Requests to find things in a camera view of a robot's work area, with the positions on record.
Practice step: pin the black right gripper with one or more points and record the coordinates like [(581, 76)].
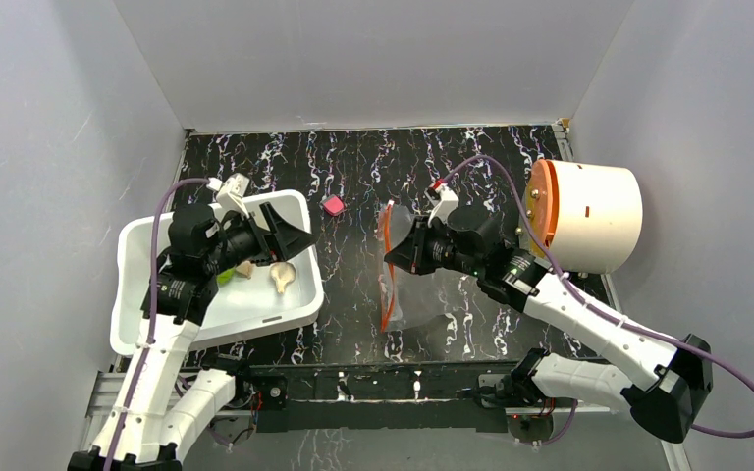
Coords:
[(421, 244)]

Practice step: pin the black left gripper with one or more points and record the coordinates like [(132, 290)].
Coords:
[(280, 240)]

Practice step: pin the clear orange zip bag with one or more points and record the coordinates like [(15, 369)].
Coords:
[(406, 299)]

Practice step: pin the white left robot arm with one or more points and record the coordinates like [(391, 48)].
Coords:
[(143, 430)]

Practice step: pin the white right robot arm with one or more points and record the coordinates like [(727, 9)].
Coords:
[(662, 386)]

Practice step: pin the beige mushroom toy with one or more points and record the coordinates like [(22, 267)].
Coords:
[(282, 274)]

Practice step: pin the beige garlic toy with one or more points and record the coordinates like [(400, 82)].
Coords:
[(244, 270)]

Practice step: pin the small pink cube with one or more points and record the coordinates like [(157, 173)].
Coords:
[(333, 205)]

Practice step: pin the green pear toy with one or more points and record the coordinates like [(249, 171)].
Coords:
[(224, 277)]

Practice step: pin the white plastic bin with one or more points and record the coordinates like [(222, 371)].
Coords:
[(242, 309)]

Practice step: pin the white orange cylinder container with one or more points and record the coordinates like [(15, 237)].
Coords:
[(588, 216)]

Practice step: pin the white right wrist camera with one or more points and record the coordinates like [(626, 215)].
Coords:
[(444, 201)]

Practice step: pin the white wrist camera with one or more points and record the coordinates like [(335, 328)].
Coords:
[(230, 192), (444, 201)]

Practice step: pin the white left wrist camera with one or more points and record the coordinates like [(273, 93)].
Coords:
[(230, 192)]

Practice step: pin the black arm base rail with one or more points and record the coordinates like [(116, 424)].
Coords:
[(427, 395)]

